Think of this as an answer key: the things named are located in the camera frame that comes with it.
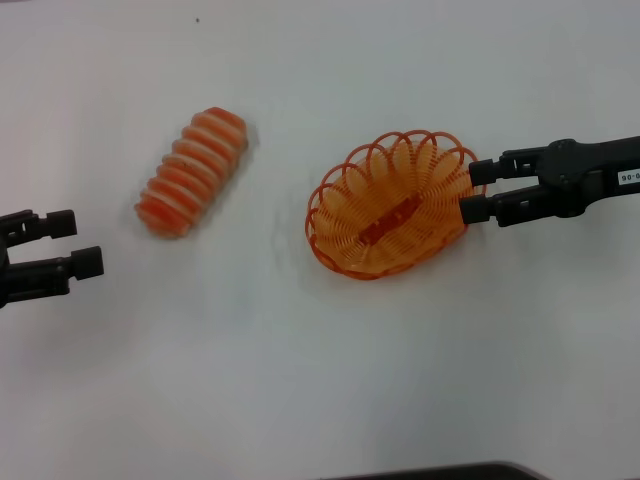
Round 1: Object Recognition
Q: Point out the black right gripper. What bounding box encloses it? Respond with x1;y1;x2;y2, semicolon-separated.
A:
459;134;640;229

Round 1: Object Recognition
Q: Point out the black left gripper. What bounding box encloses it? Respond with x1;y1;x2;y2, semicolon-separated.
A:
0;208;105;309

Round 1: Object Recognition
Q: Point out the orange woven plastic basket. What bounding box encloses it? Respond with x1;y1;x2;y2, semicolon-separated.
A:
304;129;489;283

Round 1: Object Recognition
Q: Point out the orange white striped shrimp toy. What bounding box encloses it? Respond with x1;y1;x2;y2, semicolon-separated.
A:
132;105;249;241

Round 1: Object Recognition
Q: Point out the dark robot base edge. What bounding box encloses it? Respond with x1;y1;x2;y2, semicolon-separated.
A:
344;460;542;480

